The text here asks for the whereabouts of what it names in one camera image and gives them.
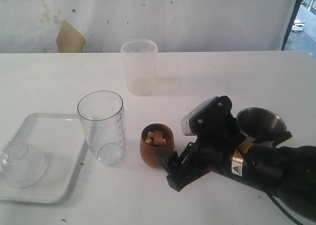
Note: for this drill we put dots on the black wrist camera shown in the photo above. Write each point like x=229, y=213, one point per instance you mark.
x=211, y=118

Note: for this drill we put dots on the translucent white plastic container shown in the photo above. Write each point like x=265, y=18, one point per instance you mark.
x=139, y=57

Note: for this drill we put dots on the dark window frame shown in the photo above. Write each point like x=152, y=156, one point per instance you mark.
x=291, y=21

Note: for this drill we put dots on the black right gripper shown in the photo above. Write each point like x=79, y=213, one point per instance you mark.
x=197, y=159

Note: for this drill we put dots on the clear plastic shaker lid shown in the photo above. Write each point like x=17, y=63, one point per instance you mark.
x=22, y=164

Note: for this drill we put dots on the white plastic tray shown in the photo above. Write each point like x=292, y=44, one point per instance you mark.
x=60, y=137

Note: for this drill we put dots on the white parked car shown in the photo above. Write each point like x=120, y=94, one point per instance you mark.
x=298, y=25

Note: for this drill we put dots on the stainless steel cup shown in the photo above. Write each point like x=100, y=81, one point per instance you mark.
x=259, y=124

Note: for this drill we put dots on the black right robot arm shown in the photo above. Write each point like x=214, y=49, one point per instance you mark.
x=287, y=175

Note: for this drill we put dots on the brown wooden cup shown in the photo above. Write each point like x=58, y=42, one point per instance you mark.
x=150, y=151

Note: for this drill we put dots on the clear plastic shaker cup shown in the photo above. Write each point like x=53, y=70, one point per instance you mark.
x=101, y=116

